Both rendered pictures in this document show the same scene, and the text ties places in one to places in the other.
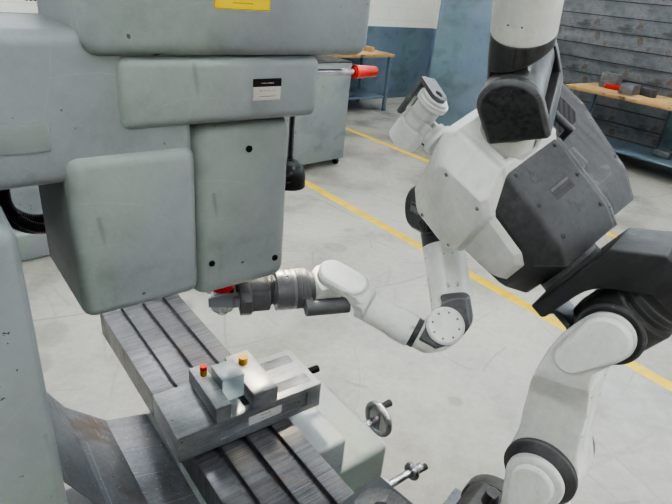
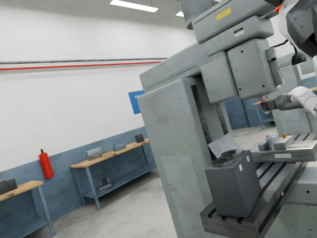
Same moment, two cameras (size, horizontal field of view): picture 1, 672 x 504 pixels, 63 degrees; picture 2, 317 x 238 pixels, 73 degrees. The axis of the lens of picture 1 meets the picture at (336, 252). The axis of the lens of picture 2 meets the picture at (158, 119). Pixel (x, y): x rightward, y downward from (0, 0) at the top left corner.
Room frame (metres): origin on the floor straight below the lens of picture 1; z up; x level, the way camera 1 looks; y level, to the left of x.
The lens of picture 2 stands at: (0.26, -1.01, 1.37)
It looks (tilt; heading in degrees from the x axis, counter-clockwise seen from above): 1 degrees down; 87
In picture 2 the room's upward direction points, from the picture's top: 16 degrees counter-clockwise
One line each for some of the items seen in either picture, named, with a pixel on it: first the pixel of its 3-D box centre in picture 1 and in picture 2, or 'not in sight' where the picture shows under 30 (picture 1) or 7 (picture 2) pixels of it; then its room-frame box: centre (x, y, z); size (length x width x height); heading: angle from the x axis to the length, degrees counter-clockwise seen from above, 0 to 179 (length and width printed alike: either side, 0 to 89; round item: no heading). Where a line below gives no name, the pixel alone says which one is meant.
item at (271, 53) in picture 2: not in sight; (275, 66); (1.04, 0.14, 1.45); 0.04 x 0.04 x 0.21; 40
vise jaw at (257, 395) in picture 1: (250, 377); (283, 142); (0.98, 0.17, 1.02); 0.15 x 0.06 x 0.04; 38
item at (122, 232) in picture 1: (115, 207); (225, 79); (0.84, 0.38, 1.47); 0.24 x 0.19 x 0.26; 40
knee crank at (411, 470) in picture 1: (402, 477); not in sight; (1.20, -0.27, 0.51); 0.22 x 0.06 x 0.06; 130
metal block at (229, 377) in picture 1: (227, 380); (272, 140); (0.95, 0.21, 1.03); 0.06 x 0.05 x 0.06; 38
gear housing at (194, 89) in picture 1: (197, 76); (237, 38); (0.94, 0.26, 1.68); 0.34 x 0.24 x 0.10; 130
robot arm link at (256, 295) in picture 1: (265, 291); (278, 104); (0.99, 0.14, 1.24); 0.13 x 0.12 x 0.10; 18
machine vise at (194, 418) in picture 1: (239, 393); (280, 148); (0.96, 0.19, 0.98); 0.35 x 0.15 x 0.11; 128
